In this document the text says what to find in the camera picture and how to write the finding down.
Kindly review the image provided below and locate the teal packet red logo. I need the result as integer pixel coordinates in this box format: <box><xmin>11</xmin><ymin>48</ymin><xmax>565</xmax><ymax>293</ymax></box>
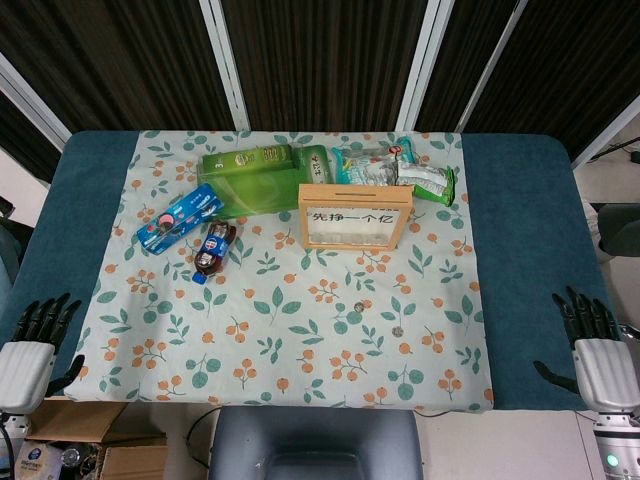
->
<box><xmin>384</xmin><ymin>135</ymin><xmax>419</xmax><ymax>164</ymax></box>

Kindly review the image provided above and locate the white bag blue logo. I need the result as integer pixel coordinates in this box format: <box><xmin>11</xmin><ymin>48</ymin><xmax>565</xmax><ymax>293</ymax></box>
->
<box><xmin>17</xmin><ymin>442</ymin><xmax>66</xmax><ymax>480</ymax></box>

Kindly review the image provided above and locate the teal blue table cover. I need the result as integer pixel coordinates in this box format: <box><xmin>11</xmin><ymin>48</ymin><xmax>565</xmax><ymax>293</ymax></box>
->
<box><xmin>9</xmin><ymin>130</ymin><xmax>636</xmax><ymax>412</ymax></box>

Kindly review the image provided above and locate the open cardboard box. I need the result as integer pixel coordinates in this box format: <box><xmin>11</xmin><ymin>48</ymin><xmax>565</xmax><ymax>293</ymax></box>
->
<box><xmin>24</xmin><ymin>399</ymin><xmax>169</xmax><ymax>447</ymax></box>

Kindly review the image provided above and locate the closed cardboard box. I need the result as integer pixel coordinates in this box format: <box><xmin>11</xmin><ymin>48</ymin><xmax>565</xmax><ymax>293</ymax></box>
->
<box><xmin>97</xmin><ymin>443</ymin><xmax>169</xmax><ymax>480</ymax></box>

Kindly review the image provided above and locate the floral leaf tablecloth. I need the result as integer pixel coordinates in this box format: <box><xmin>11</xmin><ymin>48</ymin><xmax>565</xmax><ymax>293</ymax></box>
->
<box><xmin>64</xmin><ymin>129</ymin><xmax>496</xmax><ymax>412</ymax></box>

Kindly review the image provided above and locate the white partition frame post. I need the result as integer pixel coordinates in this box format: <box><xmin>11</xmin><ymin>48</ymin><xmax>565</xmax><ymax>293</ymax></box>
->
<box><xmin>199</xmin><ymin>0</ymin><xmax>251</xmax><ymax>132</ymax></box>
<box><xmin>572</xmin><ymin>94</ymin><xmax>640</xmax><ymax>169</ymax></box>
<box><xmin>397</xmin><ymin>0</ymin><xmax>454</xmax><ymax>132</ymax></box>
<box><xmin>0</xmin><ymin>49</ymin><xmax>74</xmax><ymax>147</ymax></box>
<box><xmin>458</xmin><ymin>0</ymin><xmax>532</xmax><ymax>133</ymax></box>

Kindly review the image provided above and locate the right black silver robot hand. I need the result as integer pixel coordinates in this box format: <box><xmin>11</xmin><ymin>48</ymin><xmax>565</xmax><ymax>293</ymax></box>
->
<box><xmin>532</xmin><ymin>285</ymin><xmax>640</xmax><ymax>415</ymax></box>

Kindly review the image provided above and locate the dark ribbed partition panel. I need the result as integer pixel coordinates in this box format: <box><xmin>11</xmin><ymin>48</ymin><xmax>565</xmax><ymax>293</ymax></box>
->
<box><xmin>0</xmin><ymin>0</ymin><xmax>236</xmax><ymax>133</ymax></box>
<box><xmin>469</xmin><ymin>0</ymin><xmax>640</xmax><ymax>157</ymax></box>
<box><xmin>414</xmin><ymin>0</ymin><xmax>521</xmax><ymax>132</ymax></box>
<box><xmin>222</xmin><ymin>0</ymin><xmax>431</xmax><ymax>132</ymax></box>

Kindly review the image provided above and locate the black floor cable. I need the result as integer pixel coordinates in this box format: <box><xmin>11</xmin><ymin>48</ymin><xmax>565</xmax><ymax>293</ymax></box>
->
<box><xmin>185</xmin><ymin>407</ymin><xmax>222</xmax><ymax>470</ymax></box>

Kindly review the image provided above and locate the blue grey chair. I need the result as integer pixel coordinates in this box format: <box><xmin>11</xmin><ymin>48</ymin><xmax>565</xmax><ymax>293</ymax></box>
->
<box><xmin>0</xmin><ymin>197</ymin><xmax>25</xmax><ymax>301</ymax></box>

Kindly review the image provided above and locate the green tea packet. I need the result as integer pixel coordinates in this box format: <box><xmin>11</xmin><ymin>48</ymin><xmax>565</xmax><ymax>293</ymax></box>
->
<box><xmin>294</xmin><ymin>143</ymin><xmax>334</xmax><ymax>186</ymax></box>

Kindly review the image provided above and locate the green snack bag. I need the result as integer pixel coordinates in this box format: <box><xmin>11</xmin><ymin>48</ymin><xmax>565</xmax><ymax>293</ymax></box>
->
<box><xmin>397</xmin><ymin>159</ymin><xmax>457</xmax><ymax>207</ymax></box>

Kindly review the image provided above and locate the dark grey seat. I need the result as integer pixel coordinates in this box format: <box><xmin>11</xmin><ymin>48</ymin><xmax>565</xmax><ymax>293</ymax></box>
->
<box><xmin>208</xmin><ymin>405</ymin><xmax>425</xmax><ymax>480</ymax></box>

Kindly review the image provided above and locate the large green box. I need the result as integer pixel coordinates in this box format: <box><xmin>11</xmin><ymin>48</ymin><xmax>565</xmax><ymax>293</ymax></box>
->
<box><xmin>197</xmin><ymin>143</ymin><xmax>301</xmax><ymax>217</ymax></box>

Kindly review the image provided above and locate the wooden coin box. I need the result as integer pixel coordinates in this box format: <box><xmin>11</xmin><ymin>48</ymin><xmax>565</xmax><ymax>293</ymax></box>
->
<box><xmin>297</xmin><ymin>182</ymin><xmax>416</xmax><ymax>250</ymax></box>

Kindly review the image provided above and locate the silver teal snack bag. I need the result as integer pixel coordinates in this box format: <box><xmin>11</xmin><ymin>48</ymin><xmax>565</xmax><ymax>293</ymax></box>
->
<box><xmin>331</xmin><ymin>141</ymin><xmax>401</xmax><ymax>187</ymax></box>

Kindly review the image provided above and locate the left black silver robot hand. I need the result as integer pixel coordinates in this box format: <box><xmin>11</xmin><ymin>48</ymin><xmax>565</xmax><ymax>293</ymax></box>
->
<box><xmin>0</xmin><ymin>293</ymin><xmax>87</xmax><ymax>412</ymax></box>

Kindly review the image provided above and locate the small Pepsi cola bottle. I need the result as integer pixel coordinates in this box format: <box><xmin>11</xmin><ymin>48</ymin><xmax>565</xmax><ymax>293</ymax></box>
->
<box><xmin>192</xmin><ymin>221</ymin><xmax>239</xmax><ymax>286</ymax></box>

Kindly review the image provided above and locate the blue Oreo cookie box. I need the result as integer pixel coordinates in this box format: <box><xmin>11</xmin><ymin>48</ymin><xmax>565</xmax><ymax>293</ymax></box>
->
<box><xmin>135</xmin><ymin>183</ymin><xmax>225</xmax><ymax>255</ymax></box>

